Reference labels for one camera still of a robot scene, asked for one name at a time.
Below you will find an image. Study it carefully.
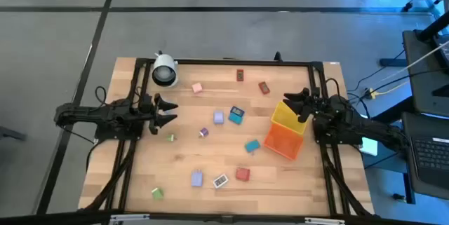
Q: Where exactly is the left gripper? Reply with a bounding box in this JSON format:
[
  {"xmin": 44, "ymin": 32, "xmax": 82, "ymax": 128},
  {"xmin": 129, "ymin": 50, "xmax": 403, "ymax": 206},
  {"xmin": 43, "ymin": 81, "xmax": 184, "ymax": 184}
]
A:
[{"xmin": 138, "ymin": 93, "xmax": 179, "ymax": 135}]

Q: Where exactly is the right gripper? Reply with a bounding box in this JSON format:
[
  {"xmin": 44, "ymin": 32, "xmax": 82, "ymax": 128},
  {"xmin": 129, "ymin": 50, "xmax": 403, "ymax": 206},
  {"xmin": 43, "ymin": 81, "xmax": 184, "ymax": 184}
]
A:
[{"xmin": 282, "ymin": 87, "xmax": 329, "ymax": 124}]

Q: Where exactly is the white digital timer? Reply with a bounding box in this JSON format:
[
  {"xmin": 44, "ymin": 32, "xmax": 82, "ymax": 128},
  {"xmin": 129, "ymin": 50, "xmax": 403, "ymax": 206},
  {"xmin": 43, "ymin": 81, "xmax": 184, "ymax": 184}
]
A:
[{"xmin": 212, "ymin": 173, "xmax": 229, "ymax": 189}]

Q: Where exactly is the yellow plastic basket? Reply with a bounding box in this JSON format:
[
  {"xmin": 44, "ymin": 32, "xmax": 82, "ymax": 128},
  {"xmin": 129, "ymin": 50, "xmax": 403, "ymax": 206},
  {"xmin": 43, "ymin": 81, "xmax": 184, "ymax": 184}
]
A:
[{"xmin": 270, "ymin": 101, "xmax": 309, "ymax": 135}]

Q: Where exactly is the orange plastic basket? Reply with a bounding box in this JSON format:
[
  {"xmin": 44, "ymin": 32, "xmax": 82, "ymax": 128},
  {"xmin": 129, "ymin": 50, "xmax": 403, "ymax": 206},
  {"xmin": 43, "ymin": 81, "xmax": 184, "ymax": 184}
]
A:
[{"xmin": 263, "ymin": 123, "xmax": 304, "ymax": 161}]

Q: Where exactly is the white box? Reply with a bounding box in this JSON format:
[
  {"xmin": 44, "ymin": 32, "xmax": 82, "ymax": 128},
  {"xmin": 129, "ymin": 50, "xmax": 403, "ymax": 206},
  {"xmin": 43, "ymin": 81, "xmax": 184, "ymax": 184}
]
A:
[{"xmin": 359, "ymin": 137, "xmax": 379, "ymax": 157}]

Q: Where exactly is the black crossbeam with silver brackets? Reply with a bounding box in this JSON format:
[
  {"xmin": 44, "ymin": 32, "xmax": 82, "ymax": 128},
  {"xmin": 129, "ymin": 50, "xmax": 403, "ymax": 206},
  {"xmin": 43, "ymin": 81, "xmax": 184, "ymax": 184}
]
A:
[{"xmin": 0, "ymin": 210, "xmax": 449, "ymax": 225}]

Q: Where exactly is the black laptop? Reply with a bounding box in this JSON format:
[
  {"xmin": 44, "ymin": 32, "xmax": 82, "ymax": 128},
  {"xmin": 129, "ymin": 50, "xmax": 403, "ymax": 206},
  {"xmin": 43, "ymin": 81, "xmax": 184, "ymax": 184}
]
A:
[{"xmin": 401, "ymin": 111, "xmax": 449, "ymax": 191}]

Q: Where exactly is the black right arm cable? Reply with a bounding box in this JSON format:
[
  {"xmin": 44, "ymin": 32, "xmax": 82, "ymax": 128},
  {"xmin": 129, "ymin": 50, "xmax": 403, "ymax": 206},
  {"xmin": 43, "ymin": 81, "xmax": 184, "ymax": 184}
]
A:
[{"xmin": 324, "ymin": 76, "xmax": 342, "ymax": 97}]

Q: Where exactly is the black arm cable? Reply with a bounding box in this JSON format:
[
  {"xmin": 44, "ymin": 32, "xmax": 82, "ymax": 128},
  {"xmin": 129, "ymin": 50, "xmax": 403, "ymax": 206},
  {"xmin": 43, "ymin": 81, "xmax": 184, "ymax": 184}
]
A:
[
  {"xmin": 324, "ymin": 76, "xmax": 342, "ymax": 97},
  {"xmin": 93, "ymin": 85, "xmax": 108, "ymax": 106}
]

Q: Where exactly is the white round camera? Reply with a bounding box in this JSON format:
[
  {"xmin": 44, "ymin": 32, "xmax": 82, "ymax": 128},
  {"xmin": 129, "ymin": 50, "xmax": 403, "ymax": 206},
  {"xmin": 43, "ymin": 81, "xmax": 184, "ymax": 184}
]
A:
[{"xmin": 151, "ymin": 52, "xmax": 180, "ymax": 88}]

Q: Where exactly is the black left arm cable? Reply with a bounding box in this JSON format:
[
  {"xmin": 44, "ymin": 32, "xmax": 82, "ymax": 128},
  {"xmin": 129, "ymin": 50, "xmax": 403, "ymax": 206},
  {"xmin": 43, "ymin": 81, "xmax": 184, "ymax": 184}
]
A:
[{"xmin": 93, "ymin": 85, "xmax": 108, "ymax": 106}]

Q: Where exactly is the yellow plug with cable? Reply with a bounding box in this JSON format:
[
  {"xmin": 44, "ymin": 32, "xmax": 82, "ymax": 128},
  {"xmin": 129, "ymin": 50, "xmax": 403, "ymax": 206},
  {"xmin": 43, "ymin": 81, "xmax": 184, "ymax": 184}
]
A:
[{"xmin": 366, "ymin": 80, "xmax": 412, "ymax": 100}]

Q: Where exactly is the black aluminium table frame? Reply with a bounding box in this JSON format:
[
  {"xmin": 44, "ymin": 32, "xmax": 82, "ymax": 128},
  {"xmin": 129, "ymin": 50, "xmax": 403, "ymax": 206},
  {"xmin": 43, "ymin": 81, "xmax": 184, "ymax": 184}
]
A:
[{"xmin": 79, "ymin": 57, "xmax": 375, "ymax": 219}]

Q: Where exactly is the red wall charger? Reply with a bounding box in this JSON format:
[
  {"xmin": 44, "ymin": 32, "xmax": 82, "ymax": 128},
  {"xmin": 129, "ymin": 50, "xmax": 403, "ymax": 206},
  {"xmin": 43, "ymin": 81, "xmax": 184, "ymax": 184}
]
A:
[{"xmin": 235, "ymin": 167, "xmax": 251, "ymax": 182}]

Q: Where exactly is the white cable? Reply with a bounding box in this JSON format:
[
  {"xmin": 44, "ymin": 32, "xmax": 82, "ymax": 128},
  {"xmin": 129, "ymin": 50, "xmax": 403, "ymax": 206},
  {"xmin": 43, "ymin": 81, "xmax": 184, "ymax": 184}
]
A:
[{"xmin": 381, "ymin": 39, "xmax": 449, "ymax": 83}]

